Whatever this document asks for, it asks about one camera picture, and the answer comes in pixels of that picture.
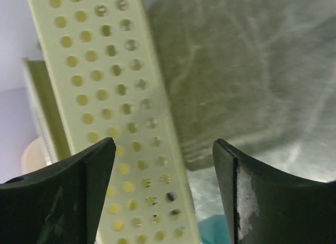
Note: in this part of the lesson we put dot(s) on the cream cylindrical container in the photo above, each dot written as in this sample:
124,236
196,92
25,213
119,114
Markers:
34,157

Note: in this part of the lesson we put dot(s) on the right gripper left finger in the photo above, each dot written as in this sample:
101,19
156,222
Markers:
60,203

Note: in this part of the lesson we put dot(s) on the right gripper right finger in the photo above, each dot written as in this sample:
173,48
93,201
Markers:
263,204

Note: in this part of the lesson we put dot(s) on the pale green perforated box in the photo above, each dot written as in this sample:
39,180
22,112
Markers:
107,82

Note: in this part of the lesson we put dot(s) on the blue translucent plastic container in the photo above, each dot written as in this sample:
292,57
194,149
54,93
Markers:
213,230

